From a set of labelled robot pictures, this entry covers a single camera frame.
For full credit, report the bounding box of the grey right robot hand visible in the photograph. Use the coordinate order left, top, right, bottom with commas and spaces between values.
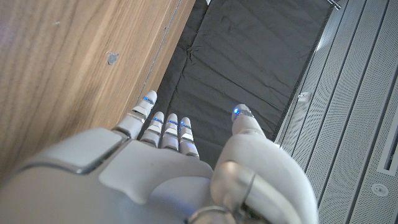
0, 90, 320, 224

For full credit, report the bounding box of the black fabric mat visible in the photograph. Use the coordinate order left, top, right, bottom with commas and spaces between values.
136, 0, 334, 170

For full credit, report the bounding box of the round white ceiling detector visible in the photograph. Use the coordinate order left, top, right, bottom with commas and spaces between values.
371, 183, 389, 197

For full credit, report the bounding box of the ceiling air vent slot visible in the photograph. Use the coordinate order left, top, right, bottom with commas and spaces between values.
376, 102, 398, 177

